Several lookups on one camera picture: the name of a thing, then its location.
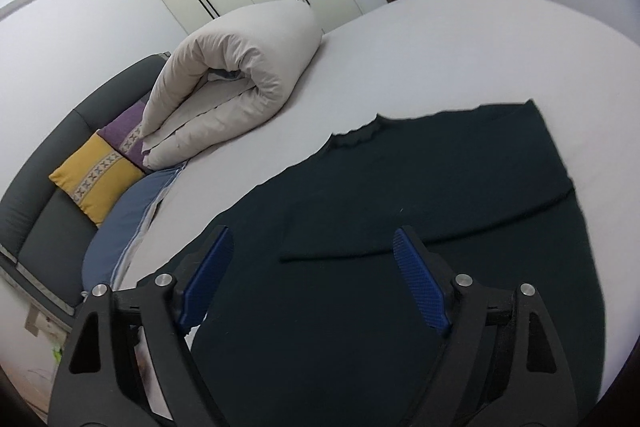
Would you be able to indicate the blue pillow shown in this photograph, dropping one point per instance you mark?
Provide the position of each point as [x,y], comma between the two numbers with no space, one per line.
[120,227]

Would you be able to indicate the beige wall socket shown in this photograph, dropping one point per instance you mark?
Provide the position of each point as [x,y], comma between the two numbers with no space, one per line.
[34,321]

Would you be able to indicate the dark green sweater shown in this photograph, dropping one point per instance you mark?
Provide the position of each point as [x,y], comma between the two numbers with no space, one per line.
[350,332]

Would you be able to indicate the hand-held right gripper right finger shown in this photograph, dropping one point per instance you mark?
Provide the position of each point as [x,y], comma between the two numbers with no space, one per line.
[420,277]

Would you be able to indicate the bed with grey sheet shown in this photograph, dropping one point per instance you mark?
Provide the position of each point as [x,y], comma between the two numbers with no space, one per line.
[425,57]

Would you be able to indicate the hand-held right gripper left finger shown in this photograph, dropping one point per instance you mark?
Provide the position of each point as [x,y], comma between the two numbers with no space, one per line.
[207,277]

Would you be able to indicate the rolled beige duvet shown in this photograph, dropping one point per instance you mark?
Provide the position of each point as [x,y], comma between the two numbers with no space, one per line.
[240,47]

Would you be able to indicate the yellow cushion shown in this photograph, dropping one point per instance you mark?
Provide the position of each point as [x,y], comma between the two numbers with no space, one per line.
[95,172]

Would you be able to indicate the purple cushion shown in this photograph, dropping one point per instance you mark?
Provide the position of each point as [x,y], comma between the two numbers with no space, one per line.
[125,127]

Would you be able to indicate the dark grey headboard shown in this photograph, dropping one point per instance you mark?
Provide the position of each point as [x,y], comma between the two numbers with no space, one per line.
[40,217]

